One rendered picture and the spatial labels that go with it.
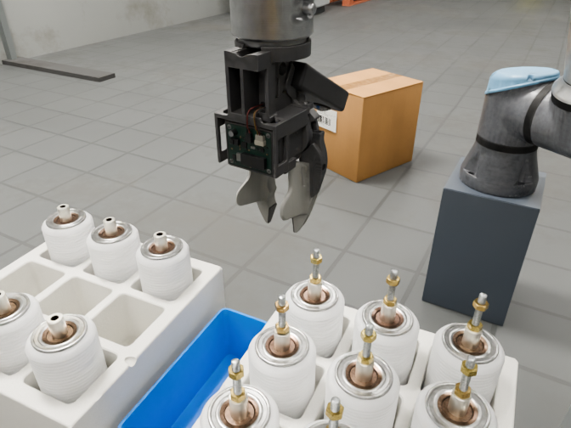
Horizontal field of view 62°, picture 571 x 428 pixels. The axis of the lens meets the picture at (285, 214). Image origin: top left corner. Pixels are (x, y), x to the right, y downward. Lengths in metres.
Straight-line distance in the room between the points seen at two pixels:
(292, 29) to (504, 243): 0.73
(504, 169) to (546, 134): 0.11
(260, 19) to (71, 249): 0.71
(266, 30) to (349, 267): 0.90
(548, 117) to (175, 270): 0.70
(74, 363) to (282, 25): 0.54
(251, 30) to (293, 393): 0.47
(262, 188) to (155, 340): 0.38
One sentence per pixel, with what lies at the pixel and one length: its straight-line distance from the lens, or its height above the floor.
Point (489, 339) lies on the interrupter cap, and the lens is 0.75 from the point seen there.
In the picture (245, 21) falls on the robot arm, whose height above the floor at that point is 0.68.
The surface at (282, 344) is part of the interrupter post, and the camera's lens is 0.67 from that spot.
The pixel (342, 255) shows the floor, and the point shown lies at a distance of 1.29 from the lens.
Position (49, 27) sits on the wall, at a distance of 3.90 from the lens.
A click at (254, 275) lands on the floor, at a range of 1.21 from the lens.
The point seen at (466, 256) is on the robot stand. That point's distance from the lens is 1.08.
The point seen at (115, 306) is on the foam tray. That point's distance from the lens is 0.93.
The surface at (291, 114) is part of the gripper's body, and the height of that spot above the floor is 0.60.
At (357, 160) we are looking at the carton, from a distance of 1.62.
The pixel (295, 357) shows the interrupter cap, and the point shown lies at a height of 0.25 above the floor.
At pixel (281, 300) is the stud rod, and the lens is 0.62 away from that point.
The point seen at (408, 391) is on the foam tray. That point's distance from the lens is 0.75.
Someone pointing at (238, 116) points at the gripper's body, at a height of 0.60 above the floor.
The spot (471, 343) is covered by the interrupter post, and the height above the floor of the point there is 0.26.
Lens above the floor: 0.75
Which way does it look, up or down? 31 degrees down
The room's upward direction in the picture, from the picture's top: straight up
